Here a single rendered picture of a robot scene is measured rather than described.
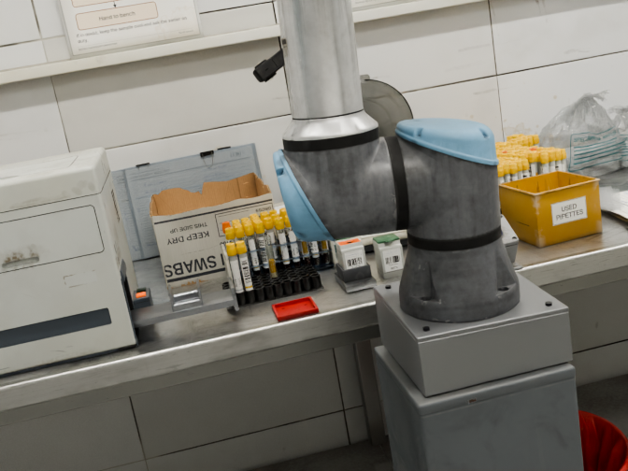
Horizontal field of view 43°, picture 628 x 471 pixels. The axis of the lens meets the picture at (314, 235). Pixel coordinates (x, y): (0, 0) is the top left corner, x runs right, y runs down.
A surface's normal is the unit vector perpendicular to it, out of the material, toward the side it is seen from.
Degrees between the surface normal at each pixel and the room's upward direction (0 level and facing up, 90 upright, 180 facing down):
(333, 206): 97
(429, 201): 105
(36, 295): 90
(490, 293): 76
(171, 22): 94
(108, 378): 90
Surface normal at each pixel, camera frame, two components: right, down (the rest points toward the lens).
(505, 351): 0.19, 0.21
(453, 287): -0.27, 0.00
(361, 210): 0.07, 0.49
